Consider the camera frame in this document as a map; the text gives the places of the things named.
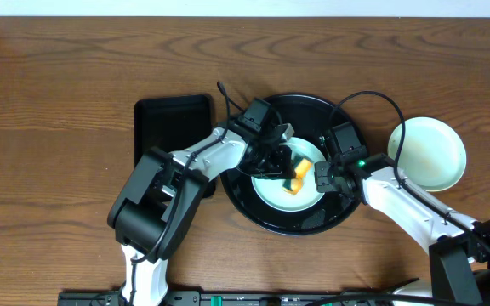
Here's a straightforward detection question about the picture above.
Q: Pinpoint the black rectangular water tray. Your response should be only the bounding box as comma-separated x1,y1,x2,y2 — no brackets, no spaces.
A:
133,93,219,200

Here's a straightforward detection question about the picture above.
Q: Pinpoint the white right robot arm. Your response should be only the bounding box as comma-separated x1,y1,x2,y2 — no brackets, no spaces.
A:
314,155,490,305

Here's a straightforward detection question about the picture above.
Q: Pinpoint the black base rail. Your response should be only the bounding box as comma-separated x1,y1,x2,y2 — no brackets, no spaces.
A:
57,290,399,306

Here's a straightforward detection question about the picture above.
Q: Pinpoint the yellow green scrub sponge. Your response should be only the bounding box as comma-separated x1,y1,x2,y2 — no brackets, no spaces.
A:
282,156,313,196

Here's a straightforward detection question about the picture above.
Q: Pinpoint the mint plate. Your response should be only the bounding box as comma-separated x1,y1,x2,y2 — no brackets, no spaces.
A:
387,116,467,192
251,137,326,213

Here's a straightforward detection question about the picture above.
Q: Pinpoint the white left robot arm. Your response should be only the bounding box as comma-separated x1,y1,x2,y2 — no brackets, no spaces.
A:
107,122,294,305

